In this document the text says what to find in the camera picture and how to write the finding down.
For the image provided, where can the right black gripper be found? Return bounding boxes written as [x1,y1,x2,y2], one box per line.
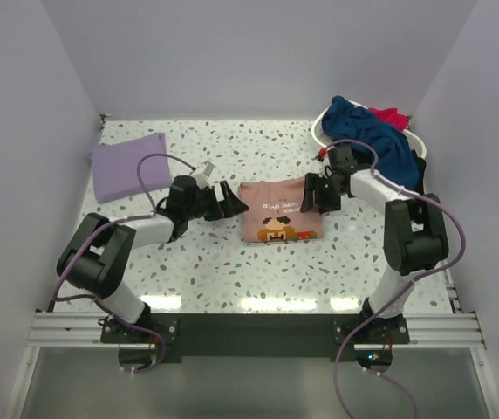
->
[300,172,345,214]

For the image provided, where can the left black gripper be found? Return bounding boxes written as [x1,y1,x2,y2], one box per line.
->
[184,180,248,221]

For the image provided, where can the pink t shirt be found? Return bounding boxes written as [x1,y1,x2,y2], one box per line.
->
[238,177,324,243]

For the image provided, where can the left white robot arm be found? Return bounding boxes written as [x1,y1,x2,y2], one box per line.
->
[52,175,249,342]

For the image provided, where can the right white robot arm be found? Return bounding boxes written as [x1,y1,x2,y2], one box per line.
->
[301,145,449,343]

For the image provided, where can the blue t shirt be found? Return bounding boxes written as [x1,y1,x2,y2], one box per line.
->
[321,95,422,191]

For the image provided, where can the red t shirt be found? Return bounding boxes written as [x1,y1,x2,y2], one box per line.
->
[368,107,409,131]

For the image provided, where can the white laundry basket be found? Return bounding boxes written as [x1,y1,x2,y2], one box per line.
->
[311,95,427,166]

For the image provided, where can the folded purple t shirt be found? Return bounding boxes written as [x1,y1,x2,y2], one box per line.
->
[90,133,172,203]

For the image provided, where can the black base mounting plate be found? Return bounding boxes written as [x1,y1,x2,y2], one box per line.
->
[98,313,410,369]

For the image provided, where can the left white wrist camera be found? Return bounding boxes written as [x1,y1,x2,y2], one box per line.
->
[189,161,215,189]

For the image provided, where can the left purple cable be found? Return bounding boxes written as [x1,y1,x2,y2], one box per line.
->
[51,152,198,374]

